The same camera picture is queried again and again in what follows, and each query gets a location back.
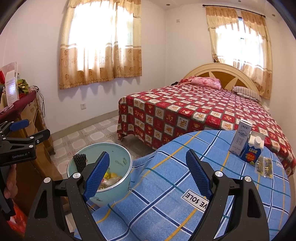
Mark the wide beige curtain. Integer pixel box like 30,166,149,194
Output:
59,0,142,90

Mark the green yellow cloth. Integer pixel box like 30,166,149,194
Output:
17,79,30,95

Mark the wooden cabinet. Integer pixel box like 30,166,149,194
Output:
0,89,56,218

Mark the blue milk carton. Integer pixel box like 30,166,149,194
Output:
240,130,266,165

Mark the light blue waste bin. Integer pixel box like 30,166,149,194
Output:
67,143,133,207

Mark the black foam net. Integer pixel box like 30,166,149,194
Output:
73,154,87,173

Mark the person's left hand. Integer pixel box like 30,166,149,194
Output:
4,170,18,200

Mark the striped pillow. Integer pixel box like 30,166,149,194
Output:
232,86,263,102

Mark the blue checked tablecloth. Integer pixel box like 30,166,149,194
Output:
74,130,292,241

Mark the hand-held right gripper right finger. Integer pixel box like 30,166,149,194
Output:
185,149,270,241

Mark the red bag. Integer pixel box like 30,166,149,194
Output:
7,199,28,234

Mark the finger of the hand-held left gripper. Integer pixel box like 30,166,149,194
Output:
0,119,30,139
0,129,51,152

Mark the white plastic bag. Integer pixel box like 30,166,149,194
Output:
98,175,123,191

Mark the pink pillow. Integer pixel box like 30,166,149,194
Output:
179,77,222,90

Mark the white paper bag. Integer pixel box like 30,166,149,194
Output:
0,61,20,104

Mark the cream wooden headboard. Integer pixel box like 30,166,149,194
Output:
183,63,257,92

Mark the tall white carton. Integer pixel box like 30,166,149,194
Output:
228,119,252,156

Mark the dark curtain rod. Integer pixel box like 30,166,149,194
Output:
202,4,265,17

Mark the red checked bedspread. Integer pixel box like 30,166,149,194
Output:
117,83,296,178

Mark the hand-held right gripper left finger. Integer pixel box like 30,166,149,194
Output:
24,151,110,241

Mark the black cable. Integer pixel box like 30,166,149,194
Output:
35,86,46,118

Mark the narrow beige curtain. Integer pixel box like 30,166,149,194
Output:
206,6,273,100

